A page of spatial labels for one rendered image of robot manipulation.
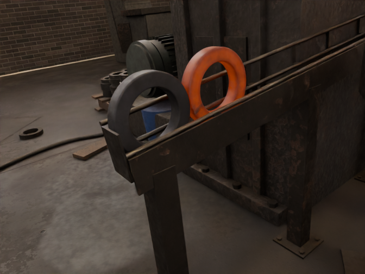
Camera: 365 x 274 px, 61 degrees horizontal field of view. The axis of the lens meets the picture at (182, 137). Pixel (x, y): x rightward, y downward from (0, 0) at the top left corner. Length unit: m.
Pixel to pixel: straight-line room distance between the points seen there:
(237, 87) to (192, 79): 0.15
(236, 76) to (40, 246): 1.08
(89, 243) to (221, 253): 0.54
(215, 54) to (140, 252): 0.84
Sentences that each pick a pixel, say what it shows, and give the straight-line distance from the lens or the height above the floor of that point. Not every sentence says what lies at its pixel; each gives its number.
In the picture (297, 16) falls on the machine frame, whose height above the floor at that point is 0.79.
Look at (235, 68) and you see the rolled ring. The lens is 0.77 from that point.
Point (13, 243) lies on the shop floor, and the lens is 1.58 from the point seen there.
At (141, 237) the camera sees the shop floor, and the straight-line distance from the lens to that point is 1.35.
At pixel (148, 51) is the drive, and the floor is 0.62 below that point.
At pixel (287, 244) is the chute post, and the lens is 1.28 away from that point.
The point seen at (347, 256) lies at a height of 0.01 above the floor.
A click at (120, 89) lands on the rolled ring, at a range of 0.61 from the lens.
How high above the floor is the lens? 0.86
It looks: 23 degrees down
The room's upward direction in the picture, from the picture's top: 6 degrees counter-clockwise
